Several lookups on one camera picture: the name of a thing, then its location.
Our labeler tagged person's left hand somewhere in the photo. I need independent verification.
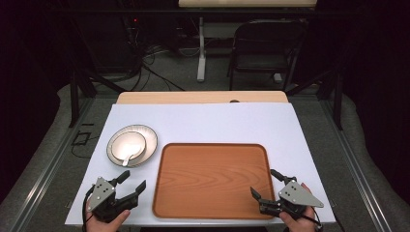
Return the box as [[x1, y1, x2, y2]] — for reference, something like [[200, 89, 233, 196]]
[[85, 209, 132, 232]]

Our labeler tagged light wooden table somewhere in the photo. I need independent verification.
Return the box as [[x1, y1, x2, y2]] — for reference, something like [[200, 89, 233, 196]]
[[115, 90, 289, 104]]

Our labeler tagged person's right hand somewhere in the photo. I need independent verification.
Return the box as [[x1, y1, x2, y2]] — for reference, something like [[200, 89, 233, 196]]
[[278, 183, 319, 232]]

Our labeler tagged black floor cable bundle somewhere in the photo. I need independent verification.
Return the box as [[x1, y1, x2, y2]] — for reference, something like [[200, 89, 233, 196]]
[[122, 15, 187, 93]]

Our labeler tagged white table cover sheet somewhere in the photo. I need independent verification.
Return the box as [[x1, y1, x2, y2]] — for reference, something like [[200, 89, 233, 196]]
[[64, 101, 337, 226]]

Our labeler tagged white floor cable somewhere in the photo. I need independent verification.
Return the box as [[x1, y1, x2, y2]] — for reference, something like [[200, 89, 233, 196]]
[[143, 44, 201, 60]]

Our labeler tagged aluminium floor rail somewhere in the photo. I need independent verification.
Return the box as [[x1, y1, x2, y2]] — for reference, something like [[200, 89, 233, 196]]
[[320, 96, 393, 232], [8, 96, 96, 232]]

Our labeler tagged white spoon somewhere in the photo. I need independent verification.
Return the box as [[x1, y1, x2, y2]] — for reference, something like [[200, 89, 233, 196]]
[[121, 146, 143, 167]]

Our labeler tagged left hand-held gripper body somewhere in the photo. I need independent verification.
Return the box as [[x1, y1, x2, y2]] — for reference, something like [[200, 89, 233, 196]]
[[86, 176, 139, 224]]

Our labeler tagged black curtain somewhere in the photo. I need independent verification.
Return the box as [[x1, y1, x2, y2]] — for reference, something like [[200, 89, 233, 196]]
[[341, 0, 410, 207], [0, 0, 73, 204]]

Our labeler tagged beige desk with white legs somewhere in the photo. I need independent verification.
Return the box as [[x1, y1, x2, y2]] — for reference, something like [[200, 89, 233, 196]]
[[178, 0, 318, 83]]

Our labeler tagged black folding chair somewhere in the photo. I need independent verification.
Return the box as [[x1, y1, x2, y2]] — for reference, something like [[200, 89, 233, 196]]
[[226, 19, 308, 92]]

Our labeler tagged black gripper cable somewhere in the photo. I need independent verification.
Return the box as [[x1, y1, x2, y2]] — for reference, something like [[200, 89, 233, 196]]
[[81, 187, 95, 232], [298, 206, 324, 232]]

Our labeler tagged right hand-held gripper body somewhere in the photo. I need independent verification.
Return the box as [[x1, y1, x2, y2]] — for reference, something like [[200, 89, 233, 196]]
[[259, 179, 325, 218]]

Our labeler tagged white bowl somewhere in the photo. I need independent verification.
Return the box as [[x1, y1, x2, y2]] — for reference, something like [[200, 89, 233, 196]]
[[110, 130, 148, 162]]

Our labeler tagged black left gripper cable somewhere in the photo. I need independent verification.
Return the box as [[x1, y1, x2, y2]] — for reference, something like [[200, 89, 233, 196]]
[[81, 187, 95, 232]]

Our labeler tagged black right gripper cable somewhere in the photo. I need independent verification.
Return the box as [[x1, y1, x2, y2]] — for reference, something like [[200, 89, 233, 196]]
[[298, 206, 324, 232]]

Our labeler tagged brown wooden tray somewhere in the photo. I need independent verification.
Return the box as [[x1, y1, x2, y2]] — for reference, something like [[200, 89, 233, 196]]
[[152, 142, 277, 220]]

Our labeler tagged black metal frame strut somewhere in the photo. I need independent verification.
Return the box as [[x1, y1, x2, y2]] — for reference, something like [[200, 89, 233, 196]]
[[68, 69, 128, 129], [284, 69, 344, 131]]

